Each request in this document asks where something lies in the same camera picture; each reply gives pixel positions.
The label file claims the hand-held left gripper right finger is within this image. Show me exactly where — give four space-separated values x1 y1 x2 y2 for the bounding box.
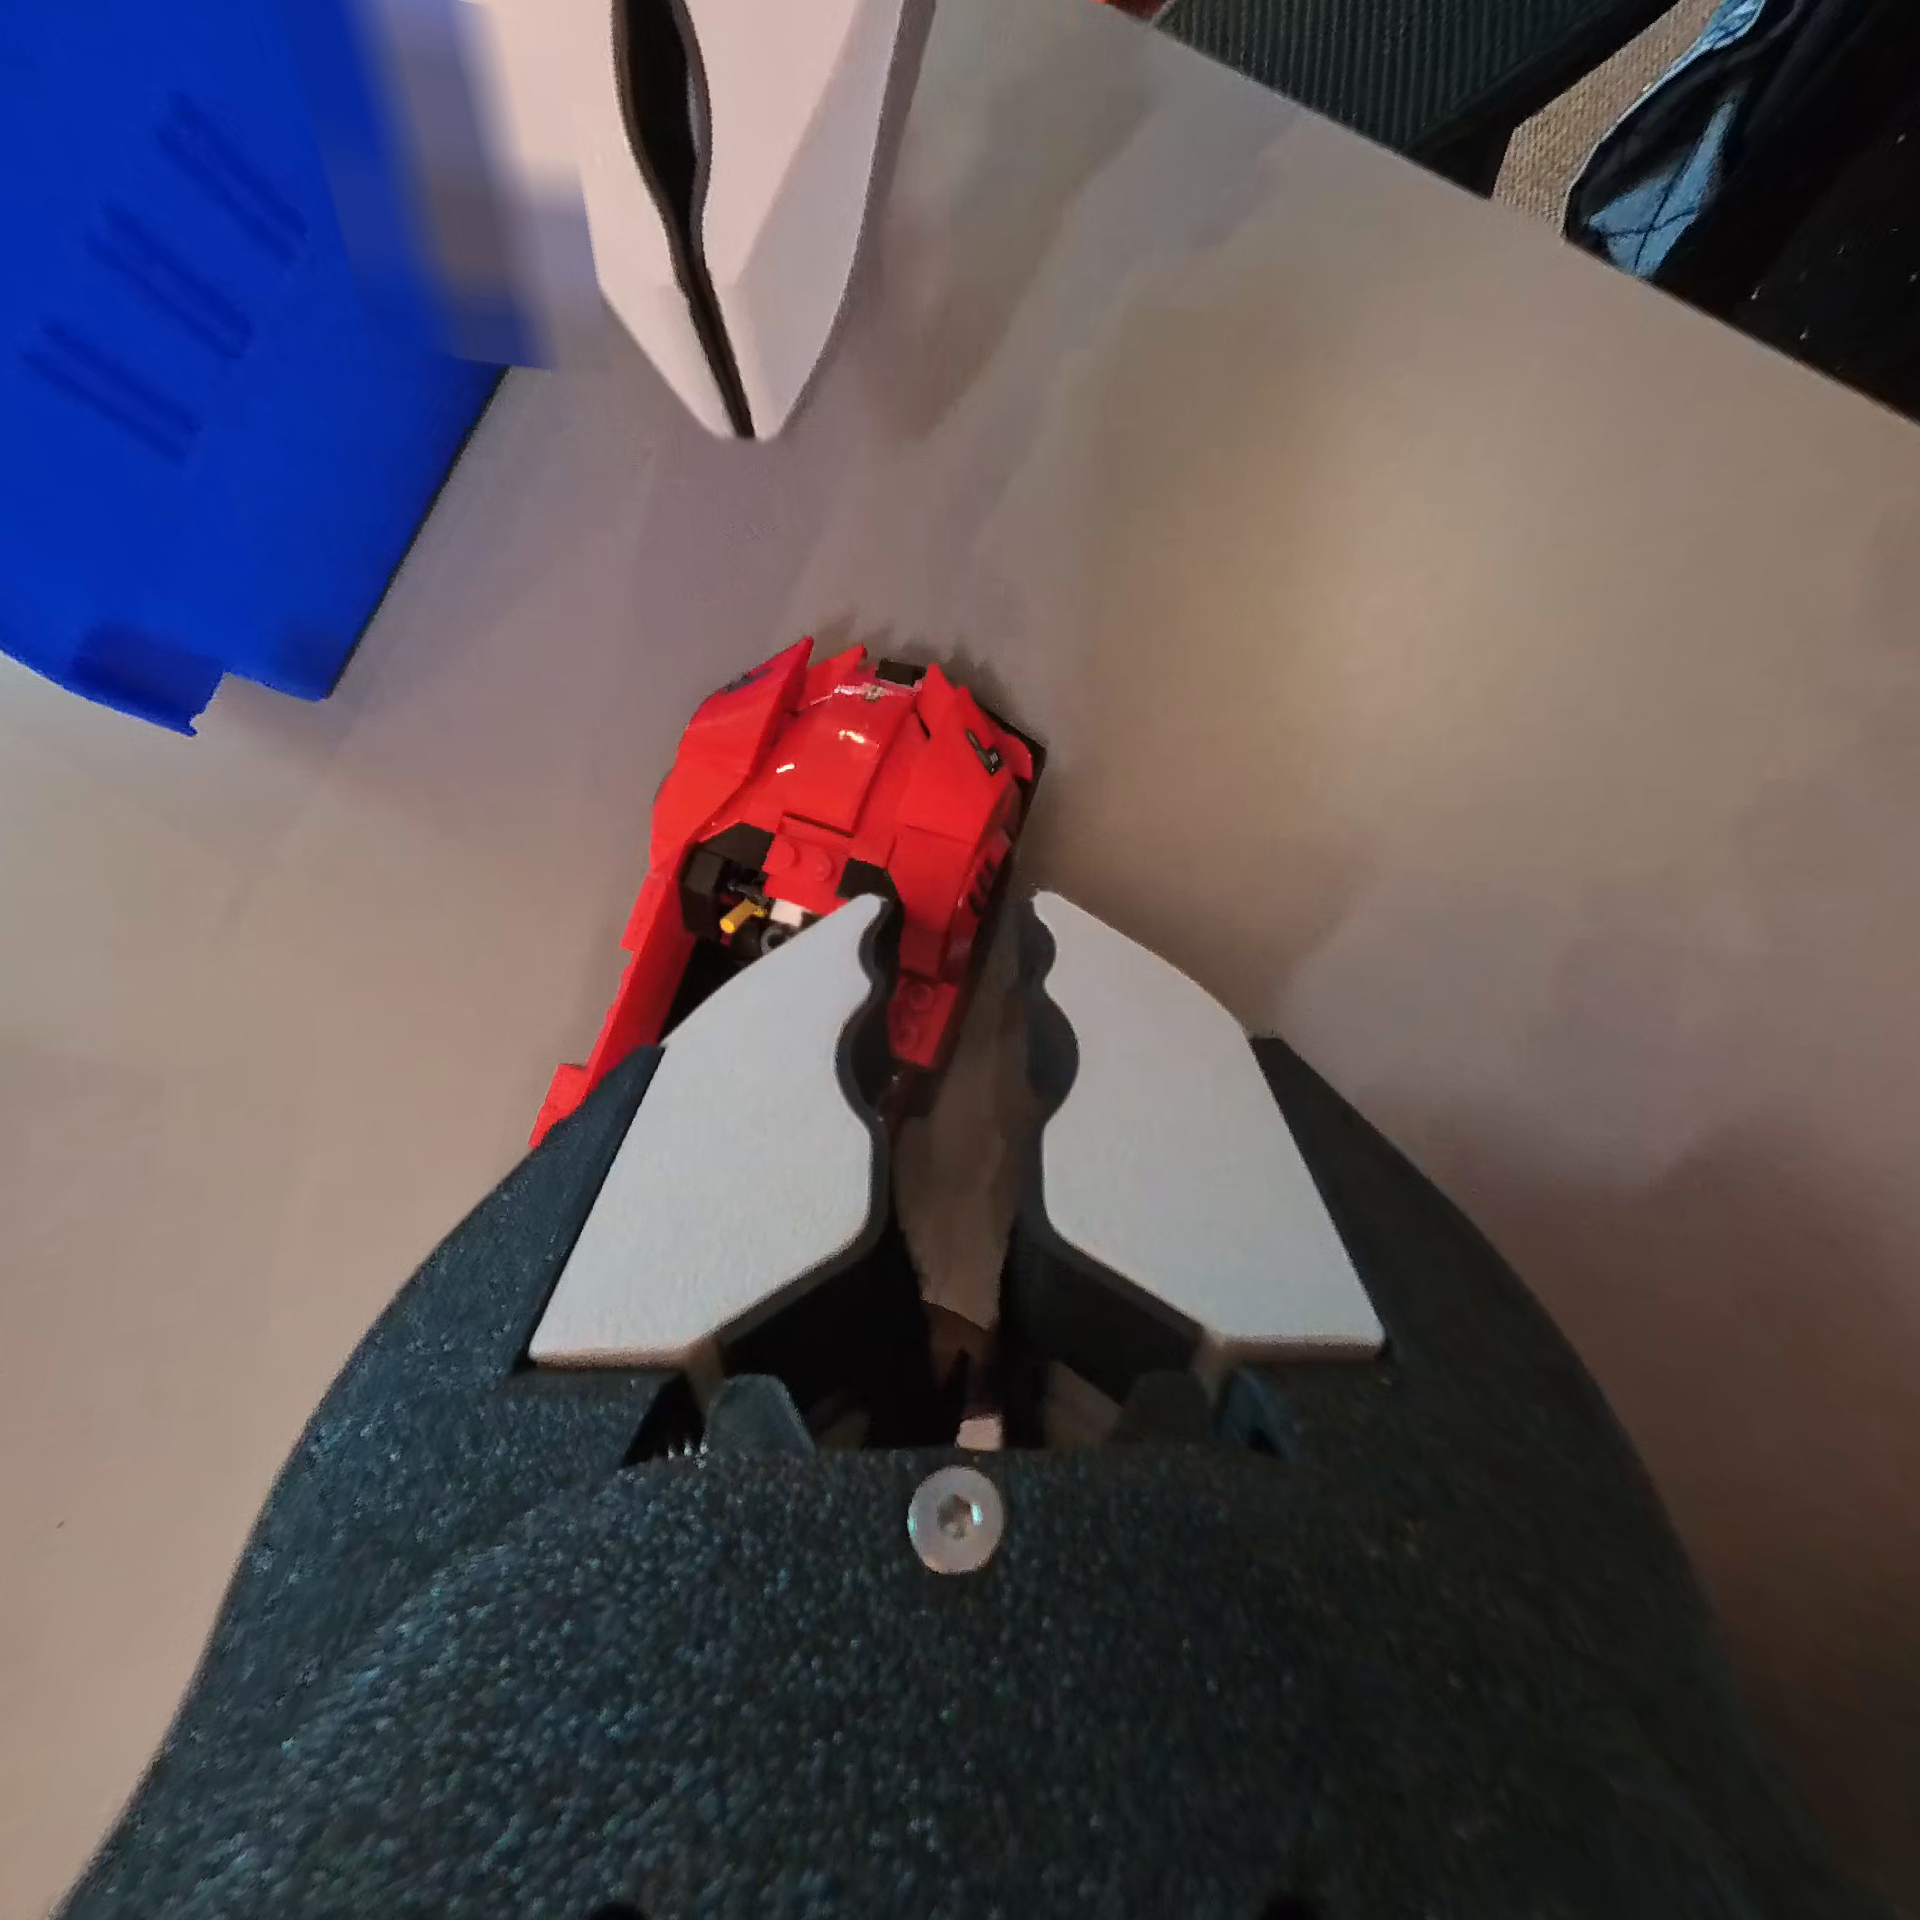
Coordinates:
1007 892 1388 1419

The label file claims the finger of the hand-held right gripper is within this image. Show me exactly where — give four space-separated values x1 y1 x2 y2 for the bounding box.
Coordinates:
577 0 756 444
675 0 941 444

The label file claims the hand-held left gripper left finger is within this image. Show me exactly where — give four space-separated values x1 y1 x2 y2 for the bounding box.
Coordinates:
529 893 904 1419

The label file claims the red lego car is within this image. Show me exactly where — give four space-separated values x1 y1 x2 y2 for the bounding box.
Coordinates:
529 638 1052 1153

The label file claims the blue plastic bin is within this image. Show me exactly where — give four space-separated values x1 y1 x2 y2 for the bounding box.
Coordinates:
0 0 560 741

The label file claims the black mesh chair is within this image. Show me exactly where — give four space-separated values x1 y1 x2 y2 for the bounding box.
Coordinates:
1155 0 1690 173

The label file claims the dark denim garment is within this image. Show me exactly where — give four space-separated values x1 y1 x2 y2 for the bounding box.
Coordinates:
1560 0 1920 409

